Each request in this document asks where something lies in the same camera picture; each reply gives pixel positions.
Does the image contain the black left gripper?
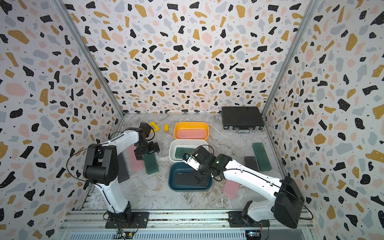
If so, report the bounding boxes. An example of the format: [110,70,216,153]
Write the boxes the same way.
[134,140,160,160]

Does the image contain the dark grey pencil case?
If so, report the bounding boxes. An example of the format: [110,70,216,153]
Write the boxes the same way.
[118,153,130,184]
[175,172,210,188]
[244,156,260,172]

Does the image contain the green pencil case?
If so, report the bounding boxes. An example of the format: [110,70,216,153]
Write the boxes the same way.
[252,143,272,172]
[143,153,159,175]
[175,147,195,160]

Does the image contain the pink pencil case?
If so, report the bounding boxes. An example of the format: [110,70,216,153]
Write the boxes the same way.
[176,129,209,140]
[128,145,145,172]
[223,180,240,199]

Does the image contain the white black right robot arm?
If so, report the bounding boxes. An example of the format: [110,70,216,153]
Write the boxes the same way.
[183,146,305,229]

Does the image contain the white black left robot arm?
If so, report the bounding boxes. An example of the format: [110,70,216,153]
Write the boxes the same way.
[83,122,160,223]

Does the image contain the white storage box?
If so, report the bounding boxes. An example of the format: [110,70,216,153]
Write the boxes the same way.
[169,139,208,163]

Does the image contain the yellow storage box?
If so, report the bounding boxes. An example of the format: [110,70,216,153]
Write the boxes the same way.
[174,122,210,140]

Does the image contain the teal storage box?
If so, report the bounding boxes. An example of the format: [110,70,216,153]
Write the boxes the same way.
[169,162,213,192]

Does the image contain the yellow triangular ruler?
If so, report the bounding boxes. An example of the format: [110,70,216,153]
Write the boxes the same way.
[150,122,160,132]

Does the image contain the black briefcase with metal latches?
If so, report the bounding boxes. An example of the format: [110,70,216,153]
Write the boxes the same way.
[221,107,265,132]

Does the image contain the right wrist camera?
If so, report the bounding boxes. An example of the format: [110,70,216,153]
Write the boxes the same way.
[183,153,200,171]

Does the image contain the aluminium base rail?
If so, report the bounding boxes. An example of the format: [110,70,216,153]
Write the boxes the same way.
[58,210,318,240]

